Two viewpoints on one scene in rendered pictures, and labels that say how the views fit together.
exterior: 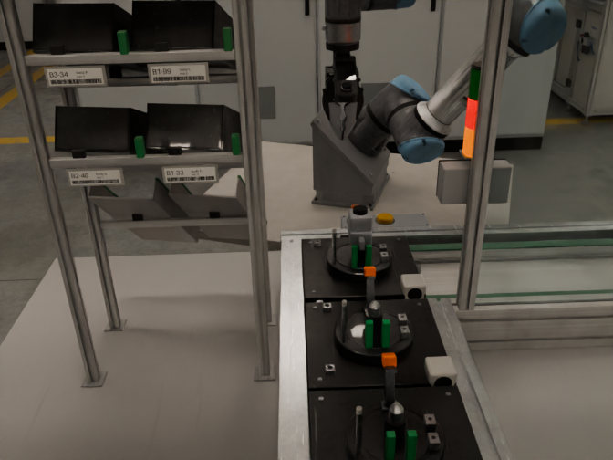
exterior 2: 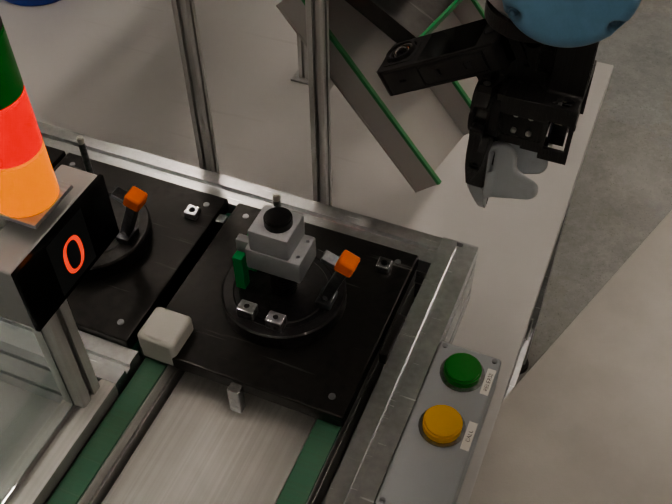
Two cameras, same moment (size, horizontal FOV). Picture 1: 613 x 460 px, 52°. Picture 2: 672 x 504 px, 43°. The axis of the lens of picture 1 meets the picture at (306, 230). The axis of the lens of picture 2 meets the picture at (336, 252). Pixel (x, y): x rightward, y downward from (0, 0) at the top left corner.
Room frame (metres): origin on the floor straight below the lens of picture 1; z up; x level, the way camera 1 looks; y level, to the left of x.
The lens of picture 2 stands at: (1.45, -0.65, 1.73)
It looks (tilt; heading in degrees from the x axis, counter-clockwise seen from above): 48 degrees down; 114
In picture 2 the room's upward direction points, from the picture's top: 1 degrees counter-clockwise
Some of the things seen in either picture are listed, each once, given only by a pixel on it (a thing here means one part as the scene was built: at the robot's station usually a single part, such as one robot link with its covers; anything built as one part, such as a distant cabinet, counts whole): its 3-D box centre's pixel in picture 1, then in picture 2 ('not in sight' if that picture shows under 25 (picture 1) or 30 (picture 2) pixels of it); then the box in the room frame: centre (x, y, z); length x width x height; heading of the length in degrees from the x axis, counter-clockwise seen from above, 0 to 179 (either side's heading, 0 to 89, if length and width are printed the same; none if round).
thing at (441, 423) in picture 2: (385, 219); (442, 425); (1.36, -0.19, 0.96); 0.04 x 0.04 x 0.02
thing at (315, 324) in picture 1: (374, 319); (86, 212); (0.89, -0.11, 1.01); 0.24 x 0.24 x 0.13; 1
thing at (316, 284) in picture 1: (358, 267); (285, 303); (1.15, -0.11, 0.96); 0.24 x 0.24 x 0.02; 1
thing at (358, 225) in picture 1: (360, 225); (271, 236); (1.14, -0.11, 1.07); 0.08 x 0.04 x 0.07; 1
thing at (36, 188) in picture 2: (478, 140); (18, 172); (1.03, -0.30, 1.29); 0.05 x 0.05 x 0.05
